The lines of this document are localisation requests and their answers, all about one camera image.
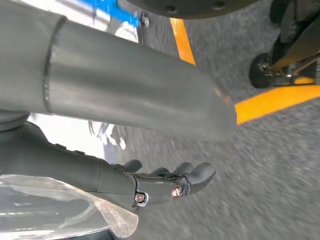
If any blue metal shelf rack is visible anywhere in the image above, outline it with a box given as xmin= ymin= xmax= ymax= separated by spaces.
xmin=79 ymin=0 xmax=151 ymax=29

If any robot foot black plate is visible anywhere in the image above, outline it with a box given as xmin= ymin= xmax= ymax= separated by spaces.
xmin=248 ymin=52 xmax=318 ymax=89

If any clear plastic cover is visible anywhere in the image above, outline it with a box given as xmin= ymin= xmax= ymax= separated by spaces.
xmin=0 ymin=174 xmax=139 ymax=239

